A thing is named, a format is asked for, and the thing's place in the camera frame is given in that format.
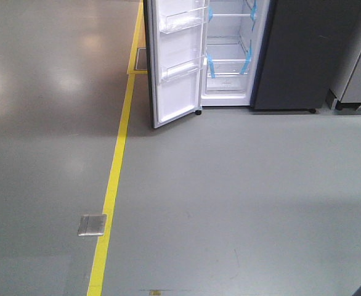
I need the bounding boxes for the clear lower door bin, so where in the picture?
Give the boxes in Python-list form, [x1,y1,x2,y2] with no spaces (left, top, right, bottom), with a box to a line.
[161,55,204,82]

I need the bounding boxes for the grey counter cabinet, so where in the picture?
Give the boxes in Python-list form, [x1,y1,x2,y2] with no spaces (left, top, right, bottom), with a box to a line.
[326,27,361,110]

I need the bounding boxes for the clear door bin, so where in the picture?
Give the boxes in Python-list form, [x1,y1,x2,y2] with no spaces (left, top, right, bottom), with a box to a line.
[161,55,204,82]
[159,6,208,34]

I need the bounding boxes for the fridge door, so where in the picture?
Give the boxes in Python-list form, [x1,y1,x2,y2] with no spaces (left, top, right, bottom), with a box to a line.
[143,1,209,128]

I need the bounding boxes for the clear middle door bin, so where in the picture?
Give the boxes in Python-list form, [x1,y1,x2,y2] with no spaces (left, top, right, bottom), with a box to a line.
[159,6,208,34]

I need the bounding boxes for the clear fridge crisper drawer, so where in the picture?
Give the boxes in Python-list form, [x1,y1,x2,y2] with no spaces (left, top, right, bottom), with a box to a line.
[207,59,251,78]

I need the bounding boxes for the dark grey fridge body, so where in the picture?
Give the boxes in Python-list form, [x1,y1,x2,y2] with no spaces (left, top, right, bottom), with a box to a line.
[201,1,361,110]

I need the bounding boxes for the silver floor outlet plate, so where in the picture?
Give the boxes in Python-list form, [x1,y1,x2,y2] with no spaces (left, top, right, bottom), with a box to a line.
[78,214,107,237]

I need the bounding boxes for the dark floor label sign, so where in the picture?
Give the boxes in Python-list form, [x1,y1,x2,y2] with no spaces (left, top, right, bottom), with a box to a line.
[134,47,148,71]

